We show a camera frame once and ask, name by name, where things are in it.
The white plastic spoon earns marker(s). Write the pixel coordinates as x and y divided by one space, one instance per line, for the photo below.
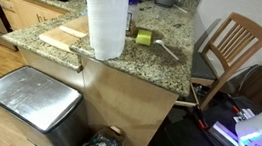
166 49

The thin white stick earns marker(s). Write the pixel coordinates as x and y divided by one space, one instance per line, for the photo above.
181 9

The clear jar with purple lid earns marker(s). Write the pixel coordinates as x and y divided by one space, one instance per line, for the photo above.
132 12

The wooden chair with grey seat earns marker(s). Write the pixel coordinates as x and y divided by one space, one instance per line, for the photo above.
232 55

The wooden cutting board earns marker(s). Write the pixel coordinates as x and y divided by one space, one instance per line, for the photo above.
59 37

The white paper towel roll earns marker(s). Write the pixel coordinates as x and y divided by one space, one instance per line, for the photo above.
105 19

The yellow-green sponge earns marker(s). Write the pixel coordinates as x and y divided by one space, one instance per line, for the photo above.
143 37

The light wooden drawer cabinet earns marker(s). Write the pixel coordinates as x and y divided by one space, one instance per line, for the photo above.
24 13

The stainless steel trash can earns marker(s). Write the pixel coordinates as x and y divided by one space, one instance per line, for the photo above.
32 96

